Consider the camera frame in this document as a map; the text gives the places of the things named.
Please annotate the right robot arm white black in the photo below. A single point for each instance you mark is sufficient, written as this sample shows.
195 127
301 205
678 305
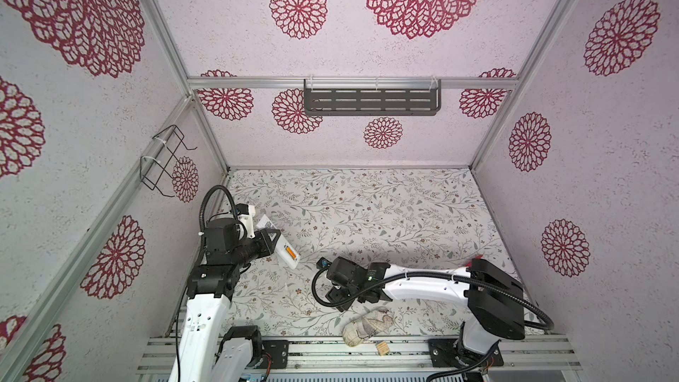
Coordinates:
492 297

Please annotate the crumpled patterned cloth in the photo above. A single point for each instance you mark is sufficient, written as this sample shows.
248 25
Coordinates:
362 329

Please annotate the small wooden block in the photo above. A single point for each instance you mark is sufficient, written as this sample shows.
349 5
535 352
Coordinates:
383 349

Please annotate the black wire wall rack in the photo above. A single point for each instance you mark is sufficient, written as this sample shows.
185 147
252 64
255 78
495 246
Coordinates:
158 166

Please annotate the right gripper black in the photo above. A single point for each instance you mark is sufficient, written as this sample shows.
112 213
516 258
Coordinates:
332 295

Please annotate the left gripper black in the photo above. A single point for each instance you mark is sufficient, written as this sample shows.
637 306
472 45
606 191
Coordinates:
266 246

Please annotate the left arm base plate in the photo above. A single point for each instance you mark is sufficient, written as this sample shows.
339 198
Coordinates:
275 355

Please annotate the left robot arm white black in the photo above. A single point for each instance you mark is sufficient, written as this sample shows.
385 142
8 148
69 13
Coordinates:
229 244

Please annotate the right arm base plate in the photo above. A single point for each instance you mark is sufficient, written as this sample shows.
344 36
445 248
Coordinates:
450 353

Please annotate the dark slotted wall shelf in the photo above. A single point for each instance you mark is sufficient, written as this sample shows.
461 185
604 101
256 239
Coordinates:
371 102

